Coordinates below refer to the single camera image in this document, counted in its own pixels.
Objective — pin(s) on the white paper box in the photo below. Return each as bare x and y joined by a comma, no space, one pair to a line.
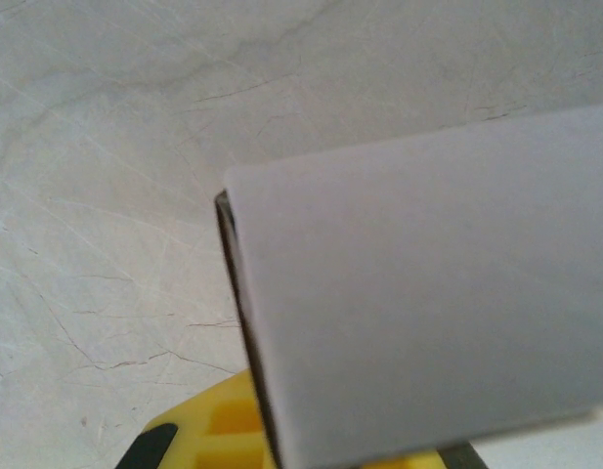
403,293

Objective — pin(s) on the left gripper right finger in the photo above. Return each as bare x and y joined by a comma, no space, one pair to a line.
428,461

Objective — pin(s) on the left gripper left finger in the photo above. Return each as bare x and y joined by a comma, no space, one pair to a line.
208,439

